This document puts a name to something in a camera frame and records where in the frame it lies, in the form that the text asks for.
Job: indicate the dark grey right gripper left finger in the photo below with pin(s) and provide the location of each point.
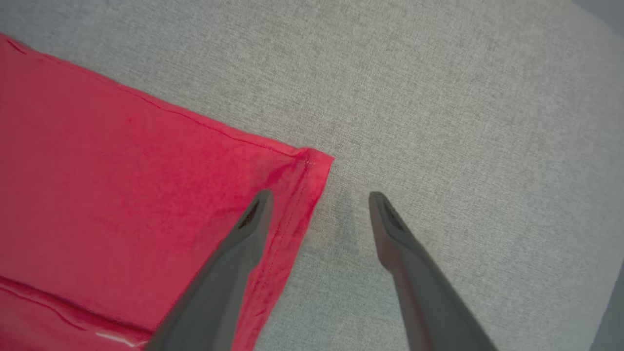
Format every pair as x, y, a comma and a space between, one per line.
219, 292

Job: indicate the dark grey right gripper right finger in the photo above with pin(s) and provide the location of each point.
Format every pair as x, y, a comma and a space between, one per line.
424, 292

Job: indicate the red and white garment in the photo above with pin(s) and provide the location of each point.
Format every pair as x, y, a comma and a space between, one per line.
122, 195

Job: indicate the grey fabric work surface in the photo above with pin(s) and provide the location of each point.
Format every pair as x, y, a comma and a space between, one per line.
438, 122

